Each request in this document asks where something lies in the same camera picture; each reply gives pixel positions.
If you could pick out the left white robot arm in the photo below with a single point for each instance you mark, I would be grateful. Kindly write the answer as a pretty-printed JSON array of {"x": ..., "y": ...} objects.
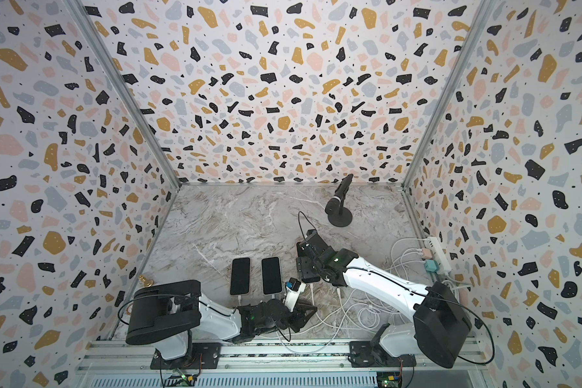
[{"x": 165, "y": 315}]

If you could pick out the gold chess piece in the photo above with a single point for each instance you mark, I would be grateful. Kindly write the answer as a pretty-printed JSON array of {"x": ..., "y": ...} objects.
[{"x": 146, "y": 282}]

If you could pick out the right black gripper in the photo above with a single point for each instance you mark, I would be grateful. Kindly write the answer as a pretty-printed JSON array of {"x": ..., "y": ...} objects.
[{"x": 301, "y": 262}]

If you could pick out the white power strip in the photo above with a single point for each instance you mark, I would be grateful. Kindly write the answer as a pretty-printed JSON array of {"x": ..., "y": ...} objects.
[{"x": 439, "y": 255}]

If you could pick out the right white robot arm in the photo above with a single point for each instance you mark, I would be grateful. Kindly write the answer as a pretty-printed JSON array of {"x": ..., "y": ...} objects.
[{"x": 438, "y": 326}]

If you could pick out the pink charger plug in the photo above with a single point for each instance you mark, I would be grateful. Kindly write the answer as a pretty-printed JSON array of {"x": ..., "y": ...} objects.
[{"x": 426, "y": 254}]

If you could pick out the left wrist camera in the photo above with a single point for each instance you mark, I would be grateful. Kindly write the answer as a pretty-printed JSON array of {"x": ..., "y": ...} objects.
[{"x": 294, "y": 289}]

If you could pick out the black microphone on stand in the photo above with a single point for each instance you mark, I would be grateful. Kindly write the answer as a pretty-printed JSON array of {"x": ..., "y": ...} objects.
[{"x": 338, "y": 214}]

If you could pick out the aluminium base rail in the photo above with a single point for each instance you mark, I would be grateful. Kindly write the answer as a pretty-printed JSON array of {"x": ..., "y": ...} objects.
[{"x": 270, "y": 363}]

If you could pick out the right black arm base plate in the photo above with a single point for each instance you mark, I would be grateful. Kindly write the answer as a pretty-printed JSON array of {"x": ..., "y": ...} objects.
[{"x": 363, "y": 354}]

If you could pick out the phone pink case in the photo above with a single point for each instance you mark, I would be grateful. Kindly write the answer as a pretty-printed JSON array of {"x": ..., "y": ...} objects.
[
  {"x": 310, "y": 279},
  {"x": 240, "y": 276}
]

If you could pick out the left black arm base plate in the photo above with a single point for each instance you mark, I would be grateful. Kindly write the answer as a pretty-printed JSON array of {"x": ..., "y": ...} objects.
[{"x": 200, "y": 356}]

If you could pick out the teal charger plug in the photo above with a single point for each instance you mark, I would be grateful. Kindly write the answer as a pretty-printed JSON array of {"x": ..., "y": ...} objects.
[{"x": 431, "y": 266}]

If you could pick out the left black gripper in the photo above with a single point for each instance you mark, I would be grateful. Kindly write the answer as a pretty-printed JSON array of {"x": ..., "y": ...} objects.
[{"x": 299, "y": 316}]

